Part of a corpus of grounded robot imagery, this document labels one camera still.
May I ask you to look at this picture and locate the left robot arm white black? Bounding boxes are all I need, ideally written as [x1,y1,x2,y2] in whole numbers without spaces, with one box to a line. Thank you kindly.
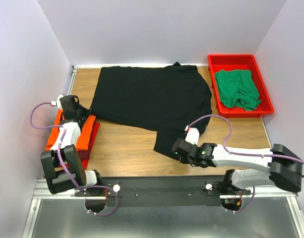
[40,95,103,196]

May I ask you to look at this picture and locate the black t shirt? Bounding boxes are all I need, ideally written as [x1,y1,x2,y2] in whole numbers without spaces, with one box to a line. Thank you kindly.
[90,62,212,160]

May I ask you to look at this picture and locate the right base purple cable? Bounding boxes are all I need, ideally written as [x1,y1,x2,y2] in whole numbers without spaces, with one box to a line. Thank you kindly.
[225,185,256,214]

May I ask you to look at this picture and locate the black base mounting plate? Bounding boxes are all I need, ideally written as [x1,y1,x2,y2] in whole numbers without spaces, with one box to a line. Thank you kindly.
[74,175,251,208]

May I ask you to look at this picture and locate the red plastic bin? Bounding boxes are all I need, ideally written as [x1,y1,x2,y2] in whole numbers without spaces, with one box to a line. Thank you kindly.
[208,54,274,118]

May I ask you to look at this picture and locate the aluminium frame rail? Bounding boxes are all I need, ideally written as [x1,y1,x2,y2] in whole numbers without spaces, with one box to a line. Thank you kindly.
[32,176,299,200]

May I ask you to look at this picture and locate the red folded t shirt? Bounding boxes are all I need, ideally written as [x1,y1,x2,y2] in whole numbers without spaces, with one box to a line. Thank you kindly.
[77,121,96,168]

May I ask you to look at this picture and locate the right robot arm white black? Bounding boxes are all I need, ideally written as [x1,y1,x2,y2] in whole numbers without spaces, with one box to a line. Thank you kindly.
[172,139,303,195]

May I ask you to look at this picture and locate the green t shirt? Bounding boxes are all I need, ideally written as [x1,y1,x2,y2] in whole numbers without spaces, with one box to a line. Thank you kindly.
[214,69,261,111]

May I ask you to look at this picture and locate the orange folded t shirt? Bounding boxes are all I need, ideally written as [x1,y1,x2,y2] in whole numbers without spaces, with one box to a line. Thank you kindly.
[45,115,96,151]

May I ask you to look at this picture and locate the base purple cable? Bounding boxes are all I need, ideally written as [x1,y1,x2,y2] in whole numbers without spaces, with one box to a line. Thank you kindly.
[225,185,256,214]
[86,185,120,217]

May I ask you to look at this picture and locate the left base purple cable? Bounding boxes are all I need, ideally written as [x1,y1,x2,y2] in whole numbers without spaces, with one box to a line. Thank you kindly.
[86,185,120,217]

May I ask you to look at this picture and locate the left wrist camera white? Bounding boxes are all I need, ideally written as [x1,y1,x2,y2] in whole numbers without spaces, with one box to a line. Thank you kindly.
[50,94,68,110]

